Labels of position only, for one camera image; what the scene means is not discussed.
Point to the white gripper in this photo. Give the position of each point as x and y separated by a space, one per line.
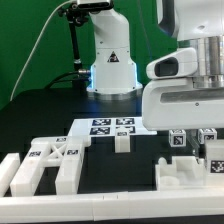
171 101

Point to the black camera stand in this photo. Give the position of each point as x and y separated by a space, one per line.
77 14

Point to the white chair seat part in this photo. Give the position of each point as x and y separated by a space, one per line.
184 172

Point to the white U-shaped fence frame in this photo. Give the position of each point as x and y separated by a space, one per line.
102 206

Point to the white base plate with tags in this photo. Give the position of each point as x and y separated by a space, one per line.
103 127

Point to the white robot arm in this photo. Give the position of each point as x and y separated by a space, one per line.
197 24

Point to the white chair back part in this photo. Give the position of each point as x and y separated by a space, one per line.
64 152

